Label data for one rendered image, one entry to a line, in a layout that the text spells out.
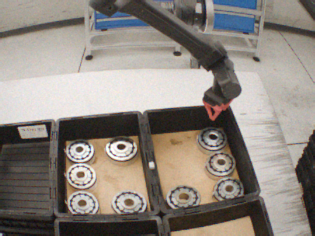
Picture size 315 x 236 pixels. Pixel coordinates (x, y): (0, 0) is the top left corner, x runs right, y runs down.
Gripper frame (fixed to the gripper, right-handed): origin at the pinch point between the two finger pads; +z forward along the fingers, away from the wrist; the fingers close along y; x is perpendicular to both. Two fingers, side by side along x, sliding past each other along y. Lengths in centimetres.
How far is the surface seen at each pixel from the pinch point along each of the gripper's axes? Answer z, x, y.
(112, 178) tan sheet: 13.1, 12.2, -34.1
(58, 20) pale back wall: 91, 281, 90
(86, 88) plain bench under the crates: 27, 68, -4
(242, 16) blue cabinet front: 50, 83, 177
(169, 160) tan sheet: 13.4, 5.1, -15.9
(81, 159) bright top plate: 10.2, 23.3, -37.9
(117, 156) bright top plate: 10.2, 15.9, -28.3
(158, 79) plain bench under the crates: 28, 47, 24
